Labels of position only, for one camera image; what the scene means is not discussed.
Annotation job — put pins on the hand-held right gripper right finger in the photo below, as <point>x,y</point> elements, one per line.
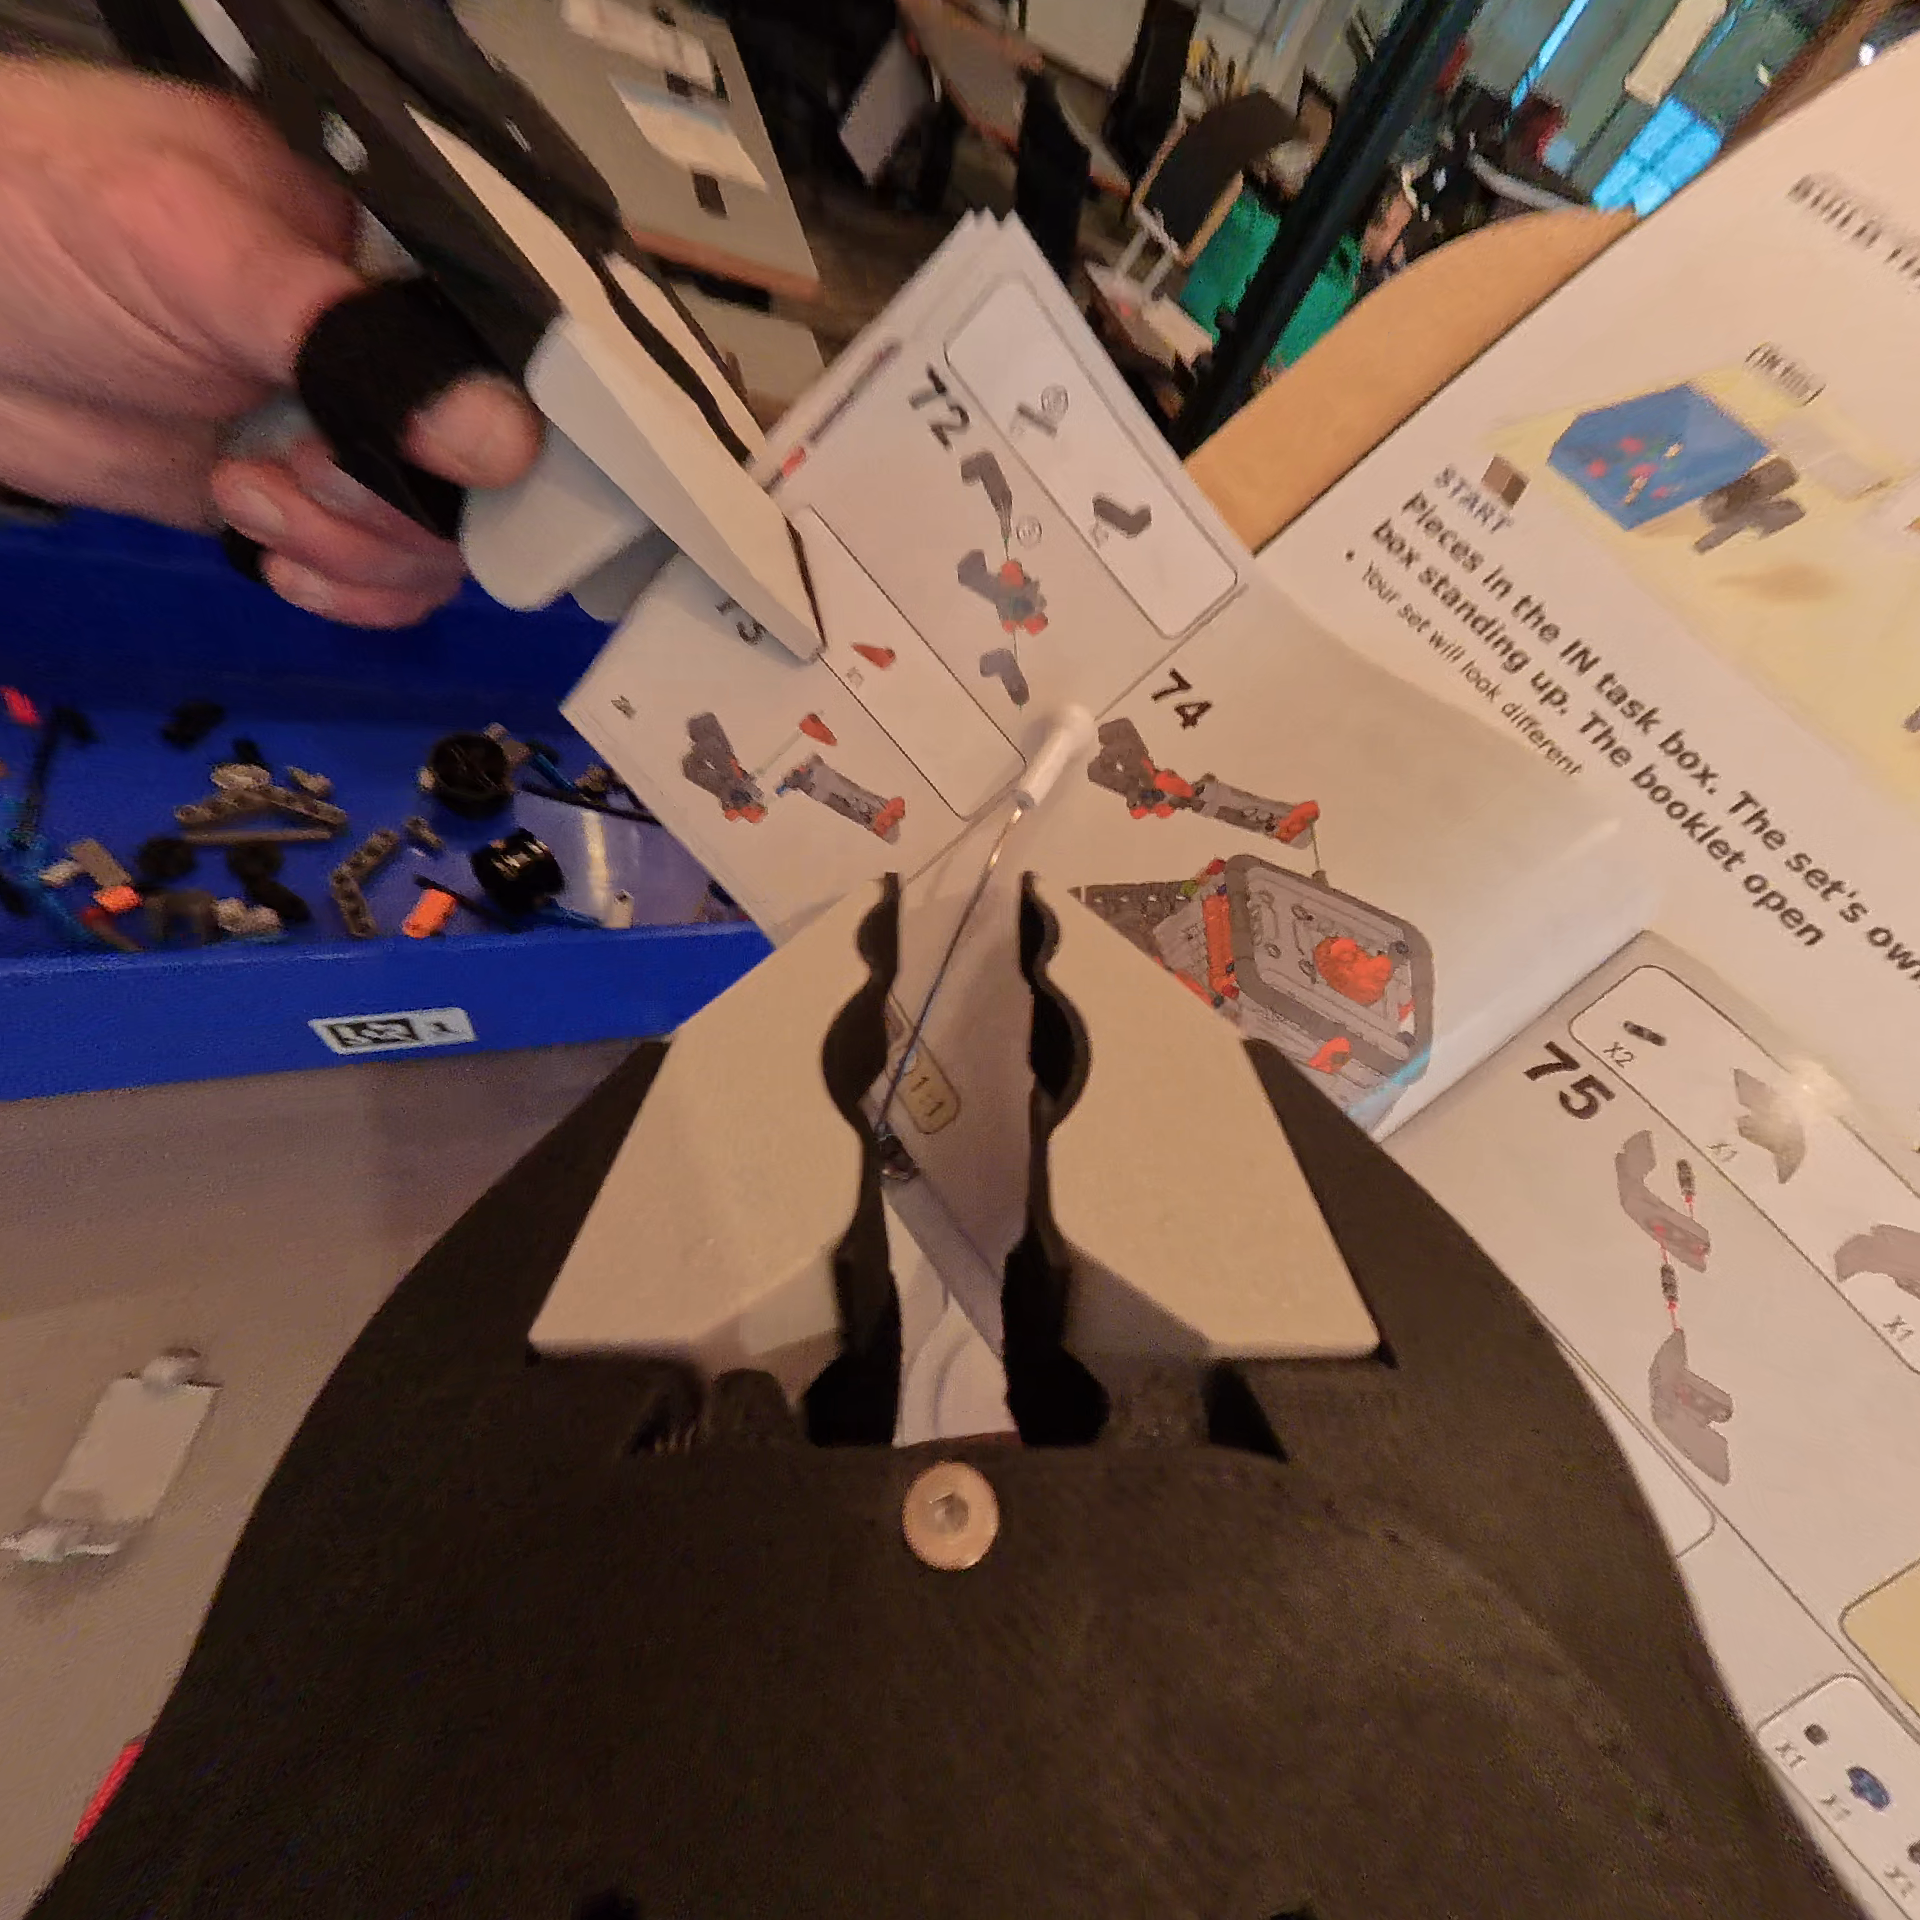
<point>1200,1200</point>

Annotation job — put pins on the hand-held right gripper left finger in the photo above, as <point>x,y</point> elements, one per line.
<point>704,1200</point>

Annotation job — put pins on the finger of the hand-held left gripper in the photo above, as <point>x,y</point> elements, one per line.
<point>599,270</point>
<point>675,497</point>

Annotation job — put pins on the building instruction booklet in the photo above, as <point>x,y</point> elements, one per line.
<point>1200,780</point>

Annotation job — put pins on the pile of loose toy parts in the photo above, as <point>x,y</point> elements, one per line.
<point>518,871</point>

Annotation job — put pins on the white book stand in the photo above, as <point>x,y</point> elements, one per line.
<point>1050,746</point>

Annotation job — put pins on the blue plastic bin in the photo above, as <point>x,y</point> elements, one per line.
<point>180,989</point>

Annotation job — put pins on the pale grey toy panel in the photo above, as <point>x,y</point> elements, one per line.
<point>118,1457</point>

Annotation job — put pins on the black floor lamp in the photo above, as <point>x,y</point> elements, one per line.
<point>1321,226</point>

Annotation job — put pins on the white printed task sheet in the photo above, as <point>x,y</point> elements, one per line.
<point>1651,601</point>

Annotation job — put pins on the red toy part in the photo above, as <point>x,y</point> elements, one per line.
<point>108,1787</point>

